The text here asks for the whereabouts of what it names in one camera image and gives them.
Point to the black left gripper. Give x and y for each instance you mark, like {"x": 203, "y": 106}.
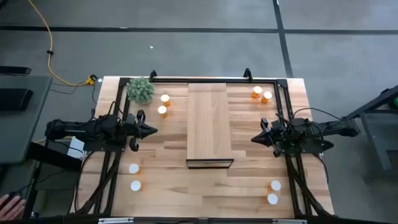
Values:
{"x": 135, "y": 127}

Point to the black curved bracket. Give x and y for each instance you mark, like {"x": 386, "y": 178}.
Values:
{"x": 152, "y": 75}
{"x": 247, "y": 74}

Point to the silver metal bracket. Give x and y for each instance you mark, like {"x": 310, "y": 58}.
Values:
{"x": 289, "y": 221}
{"x": 115, "y": 220}

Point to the white paper sheet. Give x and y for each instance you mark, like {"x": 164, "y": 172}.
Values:
{"x": 76, "y": 147}

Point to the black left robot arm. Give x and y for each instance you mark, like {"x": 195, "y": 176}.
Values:
{"x": 93, "y": 129}

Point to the black flat bar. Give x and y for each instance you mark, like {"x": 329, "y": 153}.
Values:
{"x": 53, "y": 155}

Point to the black floor tape strip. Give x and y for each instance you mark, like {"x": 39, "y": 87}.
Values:
{"x": 285, "y": 56}
{"x": 155, "y": 30}

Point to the green potted plant patterned pot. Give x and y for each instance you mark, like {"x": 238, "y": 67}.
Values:
{"x": 140, "y": 91}

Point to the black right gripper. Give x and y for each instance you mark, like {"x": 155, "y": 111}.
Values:
{"x": 278, "y": 137}

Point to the black metal table frame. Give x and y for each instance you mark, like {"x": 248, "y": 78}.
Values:
{"x": 377, "y": 102}

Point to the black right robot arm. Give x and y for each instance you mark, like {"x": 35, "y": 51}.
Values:
{"x": 326, "y": 127}

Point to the grey desk top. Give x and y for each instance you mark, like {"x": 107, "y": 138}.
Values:
{"x": 21, "y": 130}

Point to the person's hand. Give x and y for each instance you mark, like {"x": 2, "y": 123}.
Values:
{"x": 11, "y": 208}

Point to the black flat device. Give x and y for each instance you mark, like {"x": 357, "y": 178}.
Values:
{"x": 14, "y": 70}

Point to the black aluminium table frame rails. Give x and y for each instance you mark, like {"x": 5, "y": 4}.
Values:
{"x": 174, "y": 80}

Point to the orange pill bottle white cap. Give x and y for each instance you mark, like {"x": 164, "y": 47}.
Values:
{"x": 164, "y": 98}
{"x": 133, "y": 168}
{"x": 162, "y": 109}
{"x": 267, "y": 95}
{"x": 257, "y": 90}
{"x": 272, "y": 199}
{"x": 275, "y": 185}
{"x": 135, "y": 185}

